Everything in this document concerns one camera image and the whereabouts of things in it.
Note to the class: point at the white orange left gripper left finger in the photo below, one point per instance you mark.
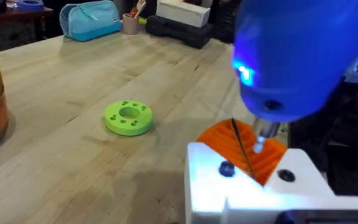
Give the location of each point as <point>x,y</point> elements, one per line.
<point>207,174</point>

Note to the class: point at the white orange left gripper right finger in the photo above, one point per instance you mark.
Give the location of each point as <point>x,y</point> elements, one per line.
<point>300,174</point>

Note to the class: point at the blue electric screwdriver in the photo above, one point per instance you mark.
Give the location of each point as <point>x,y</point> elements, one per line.
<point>294,56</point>

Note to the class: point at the green disc with holes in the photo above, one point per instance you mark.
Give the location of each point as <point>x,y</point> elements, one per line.
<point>128,117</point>

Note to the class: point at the black plastic tool case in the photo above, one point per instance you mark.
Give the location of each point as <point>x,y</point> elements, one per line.
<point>182,32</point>

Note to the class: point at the white cardboard box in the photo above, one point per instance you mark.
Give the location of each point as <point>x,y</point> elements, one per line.
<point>183,12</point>

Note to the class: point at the pink cup with utensils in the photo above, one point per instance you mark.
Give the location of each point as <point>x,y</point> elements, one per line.
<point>130,23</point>

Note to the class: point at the light blue zip bag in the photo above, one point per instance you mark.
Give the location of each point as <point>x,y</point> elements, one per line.
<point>90,20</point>

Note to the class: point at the dark wooden side table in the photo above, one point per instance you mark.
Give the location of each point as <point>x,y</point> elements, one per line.
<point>11,28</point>

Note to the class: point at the blue tape roll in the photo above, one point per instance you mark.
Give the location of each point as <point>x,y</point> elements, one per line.
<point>30,4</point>

